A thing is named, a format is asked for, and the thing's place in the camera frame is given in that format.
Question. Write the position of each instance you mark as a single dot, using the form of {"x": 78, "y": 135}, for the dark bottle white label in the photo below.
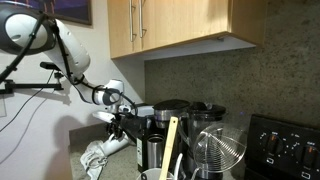
{"x": 144, "y": 150}

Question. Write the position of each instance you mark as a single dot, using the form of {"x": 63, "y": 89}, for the wooden upper cabinet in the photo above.
{"x": 180, "y": 20}

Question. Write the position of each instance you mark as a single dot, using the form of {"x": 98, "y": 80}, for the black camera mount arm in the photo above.
{"x": 30, "y": 86}

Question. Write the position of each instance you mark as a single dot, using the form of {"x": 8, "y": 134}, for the wooden spatula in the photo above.
{"x": 170, "y": 143}

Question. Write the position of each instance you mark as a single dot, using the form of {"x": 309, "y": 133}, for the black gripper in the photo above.
{"x": 115, "y": 125}

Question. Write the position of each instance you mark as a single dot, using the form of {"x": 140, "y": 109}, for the steel black coffee maker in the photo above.
{"x": 170, "y": 108}

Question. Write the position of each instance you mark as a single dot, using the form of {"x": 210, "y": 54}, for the black electric stove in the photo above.
{"x": 283, "y": 150}

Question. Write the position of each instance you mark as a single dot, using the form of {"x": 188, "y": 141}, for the black silver toaster oven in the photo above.
{"x": 133, "y": 128}

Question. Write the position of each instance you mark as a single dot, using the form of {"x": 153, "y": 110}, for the white cloth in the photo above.
{"x": 93, "y": 160}

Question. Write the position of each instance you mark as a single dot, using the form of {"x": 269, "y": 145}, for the white mug green inside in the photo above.
{"x": 115, "y": 146}

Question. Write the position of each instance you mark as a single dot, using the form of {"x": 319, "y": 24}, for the dark framed picture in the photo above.
{"x": 73, "y": 10}

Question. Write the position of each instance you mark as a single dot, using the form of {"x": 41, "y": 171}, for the white plastic spoon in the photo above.
{"x": 179, "y": 166}

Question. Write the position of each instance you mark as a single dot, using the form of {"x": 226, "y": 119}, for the black lidded blender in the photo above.
{"x": 206, "y": 113}

